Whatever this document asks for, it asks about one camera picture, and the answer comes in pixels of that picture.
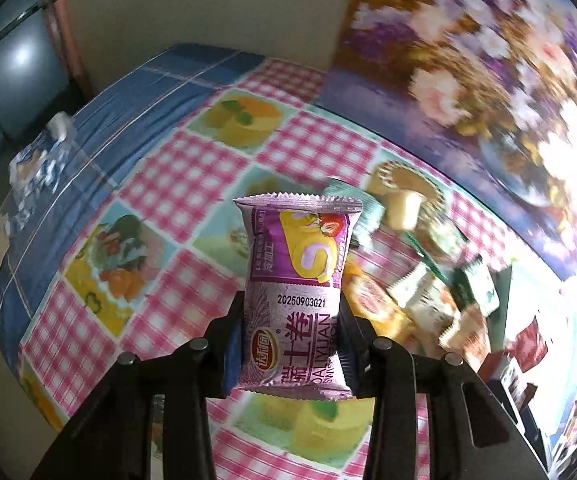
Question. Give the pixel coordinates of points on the green biscuit packet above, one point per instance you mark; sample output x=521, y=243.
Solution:
x=476, y=285

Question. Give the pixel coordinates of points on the small silver green packet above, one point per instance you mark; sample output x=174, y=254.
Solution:
x=351, y=205

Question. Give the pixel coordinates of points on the clear wrapped pastry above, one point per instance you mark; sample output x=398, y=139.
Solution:
x=403, y=210

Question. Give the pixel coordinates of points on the blue grey glass panel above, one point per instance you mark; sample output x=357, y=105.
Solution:
x=13, y=60

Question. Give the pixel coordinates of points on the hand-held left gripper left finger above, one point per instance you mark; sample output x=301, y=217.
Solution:
x=231, y=355

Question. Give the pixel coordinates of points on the brown wooden frame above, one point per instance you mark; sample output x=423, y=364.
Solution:
x=68, y=45

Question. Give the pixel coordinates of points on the floral painting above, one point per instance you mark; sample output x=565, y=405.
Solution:
x=443, y=35

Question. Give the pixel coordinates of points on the teal shallow tray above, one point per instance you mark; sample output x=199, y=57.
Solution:
x=502, y=310

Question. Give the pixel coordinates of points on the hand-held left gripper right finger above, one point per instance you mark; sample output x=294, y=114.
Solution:
x=363, y=360

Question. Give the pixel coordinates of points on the red snack packet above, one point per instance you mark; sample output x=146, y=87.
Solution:
x=527, y=345

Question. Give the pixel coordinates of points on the yellow snack packet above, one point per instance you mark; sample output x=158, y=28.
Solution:
x=376, y=305

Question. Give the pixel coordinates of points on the purple swiss roll packet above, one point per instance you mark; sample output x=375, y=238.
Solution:
x=293, y=320

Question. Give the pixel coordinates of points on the blue checked cloth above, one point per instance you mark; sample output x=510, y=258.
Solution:
x=118, y=110

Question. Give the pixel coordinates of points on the pink checked tablecloth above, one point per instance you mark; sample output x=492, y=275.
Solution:
x=208, y=170

